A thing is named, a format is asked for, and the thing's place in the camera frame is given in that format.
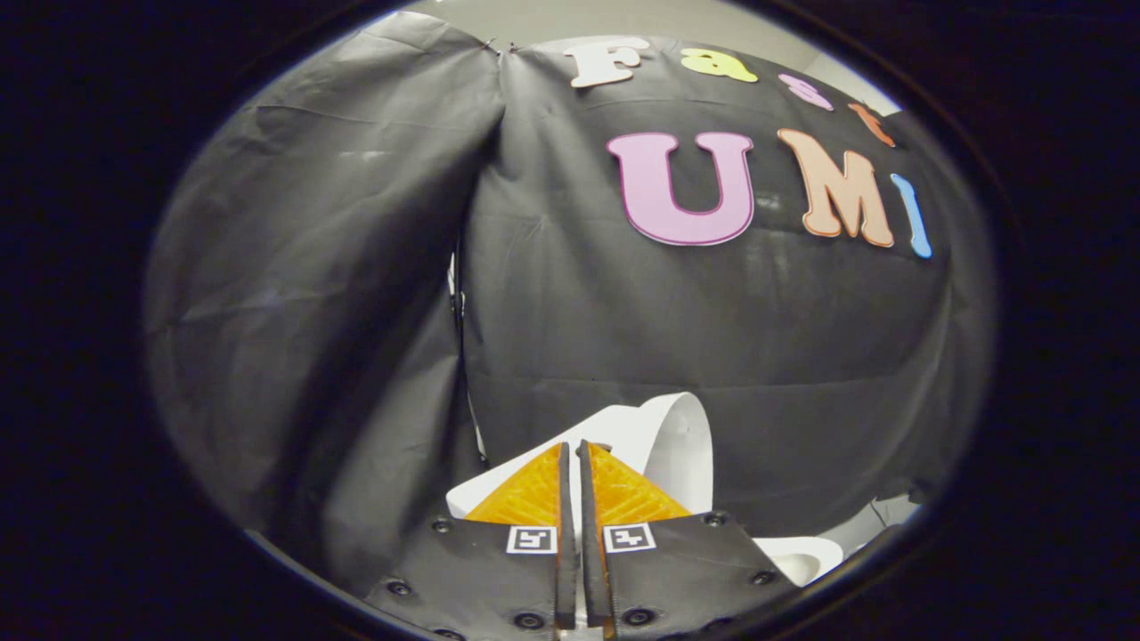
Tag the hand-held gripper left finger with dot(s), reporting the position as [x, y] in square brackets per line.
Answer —
[481, 579]

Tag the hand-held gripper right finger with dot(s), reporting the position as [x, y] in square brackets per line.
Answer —
[677, 570]

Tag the black backdrop cloth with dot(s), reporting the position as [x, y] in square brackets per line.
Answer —
[579, 312]

